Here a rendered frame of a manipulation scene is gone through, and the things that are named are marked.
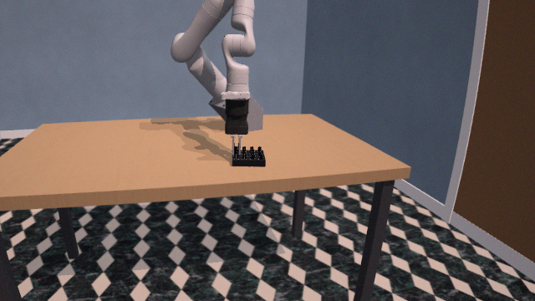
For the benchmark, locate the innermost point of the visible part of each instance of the black knob box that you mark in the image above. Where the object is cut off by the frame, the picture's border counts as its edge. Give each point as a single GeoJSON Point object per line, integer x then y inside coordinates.
{"type": "Point", "coordinates": [249, 157]}

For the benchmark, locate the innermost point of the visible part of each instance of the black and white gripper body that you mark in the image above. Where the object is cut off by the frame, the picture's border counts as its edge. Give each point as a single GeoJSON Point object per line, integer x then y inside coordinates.
{"type": "Point", "coordinates": [237, 101]}

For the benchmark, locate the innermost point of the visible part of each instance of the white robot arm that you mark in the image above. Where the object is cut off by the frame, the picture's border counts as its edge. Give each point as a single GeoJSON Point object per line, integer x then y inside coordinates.
{"type": "Point", "coordinates": [186, 46]}

